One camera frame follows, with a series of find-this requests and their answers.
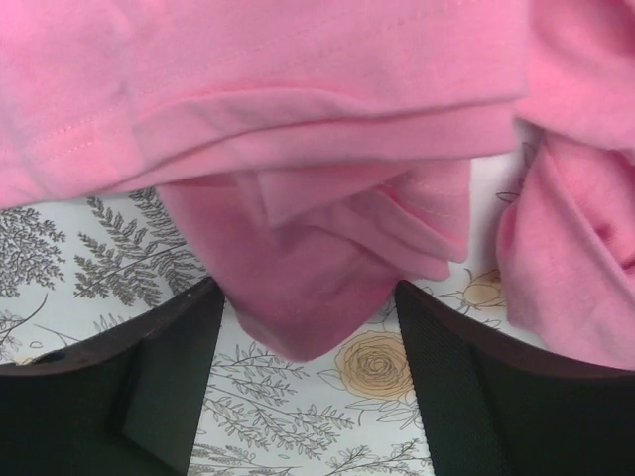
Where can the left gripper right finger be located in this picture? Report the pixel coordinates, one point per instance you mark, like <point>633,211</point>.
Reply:
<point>494,405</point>

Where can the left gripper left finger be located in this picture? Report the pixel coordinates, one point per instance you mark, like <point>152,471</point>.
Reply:
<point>124,402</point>

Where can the pink t shirt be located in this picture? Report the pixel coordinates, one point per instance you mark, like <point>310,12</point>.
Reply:
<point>316,153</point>

